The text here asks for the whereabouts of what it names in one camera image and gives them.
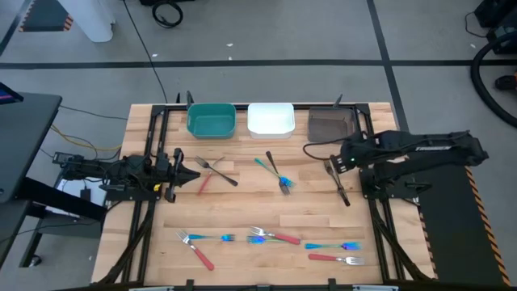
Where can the black power brick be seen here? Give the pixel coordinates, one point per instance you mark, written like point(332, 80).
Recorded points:
point(60, 157)

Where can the black equipment case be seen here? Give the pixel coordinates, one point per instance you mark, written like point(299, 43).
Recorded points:
point(501, 16)

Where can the black and orange floor object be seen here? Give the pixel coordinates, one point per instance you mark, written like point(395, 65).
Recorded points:
point(507, 83)

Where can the black fork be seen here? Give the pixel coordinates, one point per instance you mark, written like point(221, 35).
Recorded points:
point(343, 196)
point(222, 175)
point(273, 165)

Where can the black frame clamp bracket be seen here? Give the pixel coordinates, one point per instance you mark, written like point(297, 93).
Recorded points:
point(189, 284)
point(332, 283)

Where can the grey translucent plastic bin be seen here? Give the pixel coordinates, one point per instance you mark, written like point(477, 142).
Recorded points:
point(329, 125)

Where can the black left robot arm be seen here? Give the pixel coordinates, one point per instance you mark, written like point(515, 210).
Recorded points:
point(133, 169)

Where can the teal plastic bin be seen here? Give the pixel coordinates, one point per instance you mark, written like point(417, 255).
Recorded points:
point(212, 123)

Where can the dark floor mat hazard edge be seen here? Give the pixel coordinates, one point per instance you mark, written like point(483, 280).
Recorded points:
point(44, 16)

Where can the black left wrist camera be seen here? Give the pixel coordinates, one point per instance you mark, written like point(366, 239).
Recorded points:
point(161, 161)

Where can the black clamp lever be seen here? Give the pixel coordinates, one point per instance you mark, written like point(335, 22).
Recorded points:
point(189, 99)
point(338, 101)

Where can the white flat box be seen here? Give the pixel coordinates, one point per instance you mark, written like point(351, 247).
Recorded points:
point(70, 192)

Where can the white pillar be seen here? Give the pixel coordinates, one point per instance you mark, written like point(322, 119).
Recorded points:
point(89, 20)

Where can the small black adapter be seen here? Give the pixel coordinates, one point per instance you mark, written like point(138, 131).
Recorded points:
point(85, 194)

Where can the black aluminium table frame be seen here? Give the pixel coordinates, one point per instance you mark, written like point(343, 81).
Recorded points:
point(303, 107)

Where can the black desk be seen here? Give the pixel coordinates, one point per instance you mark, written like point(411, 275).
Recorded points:
point(28, 133)

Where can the black mat with hazard stripes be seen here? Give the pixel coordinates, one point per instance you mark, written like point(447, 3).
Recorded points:
point(456, 242)

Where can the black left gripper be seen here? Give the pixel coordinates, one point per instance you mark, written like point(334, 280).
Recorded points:
point(173, 174)

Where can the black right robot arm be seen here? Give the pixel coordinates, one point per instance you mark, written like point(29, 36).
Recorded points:
point(424, 147)

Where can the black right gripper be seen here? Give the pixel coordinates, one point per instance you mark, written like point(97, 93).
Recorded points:
point(355, 153)

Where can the iridescent blue fork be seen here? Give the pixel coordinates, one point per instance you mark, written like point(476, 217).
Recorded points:
point(255, 240)
point(323, 245)
point(202, 237)
point(266, 167)

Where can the laptop with lit screen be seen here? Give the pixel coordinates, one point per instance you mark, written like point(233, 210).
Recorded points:
point(8, 96)

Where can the white plastic bin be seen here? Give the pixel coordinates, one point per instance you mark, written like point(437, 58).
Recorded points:
point(270, 121)

